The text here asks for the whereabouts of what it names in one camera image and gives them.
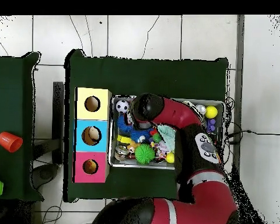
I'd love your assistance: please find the large green spiky ball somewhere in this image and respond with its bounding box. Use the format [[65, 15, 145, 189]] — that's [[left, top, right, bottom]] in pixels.
[[134, 143, 156, 165]]

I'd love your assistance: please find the light blue muslin cloth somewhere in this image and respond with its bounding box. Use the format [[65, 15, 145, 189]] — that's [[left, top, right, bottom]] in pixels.
[[157, 124, 177, 151]]

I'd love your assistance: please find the yellow plush duck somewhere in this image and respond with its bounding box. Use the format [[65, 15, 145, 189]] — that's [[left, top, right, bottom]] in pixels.
[[83, 159, 99, 174]]

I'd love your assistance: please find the wooden box with three holes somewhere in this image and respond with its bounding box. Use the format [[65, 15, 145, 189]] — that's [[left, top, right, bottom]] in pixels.
[[73, 86, 113, 184]]

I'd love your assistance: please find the shallow mesh bin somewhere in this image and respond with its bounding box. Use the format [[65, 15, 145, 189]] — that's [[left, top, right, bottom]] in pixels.
[[108, 94, 225, 170]]

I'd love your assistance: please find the blue spiky ball with eyes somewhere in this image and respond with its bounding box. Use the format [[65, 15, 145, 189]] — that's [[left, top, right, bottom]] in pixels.
[[116, 113, 135, 134]]

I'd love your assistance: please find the yellow toy block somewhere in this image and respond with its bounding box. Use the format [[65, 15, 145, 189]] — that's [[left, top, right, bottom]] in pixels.
[[117, 134, 134, 145]]

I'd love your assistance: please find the small soccer ball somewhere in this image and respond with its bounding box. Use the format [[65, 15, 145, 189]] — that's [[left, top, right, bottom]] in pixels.
[[115, 99, 130, 114]]

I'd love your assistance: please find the crushed metal can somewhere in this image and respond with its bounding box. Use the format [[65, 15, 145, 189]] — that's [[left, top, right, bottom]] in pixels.
[[114, 145, 130, 162]]

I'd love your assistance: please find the dark green tablecloth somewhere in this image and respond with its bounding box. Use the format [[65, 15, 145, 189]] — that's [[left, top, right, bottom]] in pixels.
[[62, 48, 229, 203], [0, 51, 44, 202]]

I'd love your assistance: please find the purple toy building block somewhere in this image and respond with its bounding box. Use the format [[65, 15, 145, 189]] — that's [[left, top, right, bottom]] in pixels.
[[206, 118, 217, 132]]

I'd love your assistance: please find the yellow ball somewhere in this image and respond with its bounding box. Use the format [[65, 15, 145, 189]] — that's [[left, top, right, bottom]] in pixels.
[[204, 105, 218, 119]]

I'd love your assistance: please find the orange plastic cup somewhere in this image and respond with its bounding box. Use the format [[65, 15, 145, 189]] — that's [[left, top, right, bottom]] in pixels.
[[0, 131, 23, 153]]

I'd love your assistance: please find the black power cable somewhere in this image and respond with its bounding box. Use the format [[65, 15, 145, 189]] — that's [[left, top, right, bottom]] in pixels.
[[227, 129, 280, 139]]

